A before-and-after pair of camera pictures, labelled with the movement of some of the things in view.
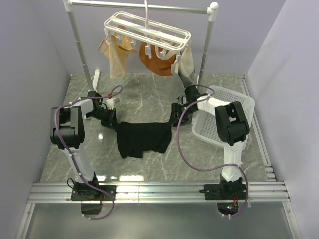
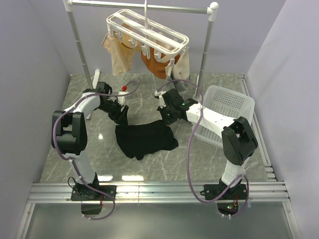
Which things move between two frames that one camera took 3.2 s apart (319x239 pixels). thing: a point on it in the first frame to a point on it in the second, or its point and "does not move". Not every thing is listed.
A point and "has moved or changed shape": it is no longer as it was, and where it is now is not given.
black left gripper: x=111 y=121 to x=118 y=117
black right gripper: x=176 y=109 to x=167 y=121
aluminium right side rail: x=269 y=168 does not move
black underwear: x=134 y=138 has moved or changed shape
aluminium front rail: x=158 y=192 does not move
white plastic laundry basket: x=204 y=124 does not move
